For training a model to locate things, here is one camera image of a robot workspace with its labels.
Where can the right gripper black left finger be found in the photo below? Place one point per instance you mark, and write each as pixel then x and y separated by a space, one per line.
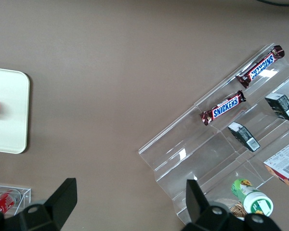
pixel 62 199

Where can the green white plastic bottle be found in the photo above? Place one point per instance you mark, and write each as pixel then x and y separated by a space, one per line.
pixel 253 199

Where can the clear acrylic bottle rack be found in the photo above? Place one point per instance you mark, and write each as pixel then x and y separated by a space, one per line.
pixel 26 197

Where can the brown table cover sheet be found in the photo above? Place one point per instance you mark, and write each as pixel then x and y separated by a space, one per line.
pixel 110 84

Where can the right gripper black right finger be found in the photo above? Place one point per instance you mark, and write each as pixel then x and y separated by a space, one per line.
pixel 195 204

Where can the white red barcode snack box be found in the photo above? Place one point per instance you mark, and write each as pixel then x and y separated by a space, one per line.
pixel 284 163

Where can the small black carton box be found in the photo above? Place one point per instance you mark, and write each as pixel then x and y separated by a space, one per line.
pixel 244 136
pixel 281 107

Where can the Snickers chocolate bar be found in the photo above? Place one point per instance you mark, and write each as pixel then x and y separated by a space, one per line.
pixel 224 108
pixel 261 67

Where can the clear acrylic stepped display stand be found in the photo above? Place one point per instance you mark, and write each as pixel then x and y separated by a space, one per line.
pixel 183 144

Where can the light wicker basket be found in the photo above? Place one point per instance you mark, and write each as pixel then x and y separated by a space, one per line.
pixel 237 210

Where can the red cola bottle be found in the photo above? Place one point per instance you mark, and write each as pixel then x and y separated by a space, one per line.
pixel 4 202

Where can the cream plastic tray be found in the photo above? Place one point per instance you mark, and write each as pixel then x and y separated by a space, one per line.
pixel 9 130

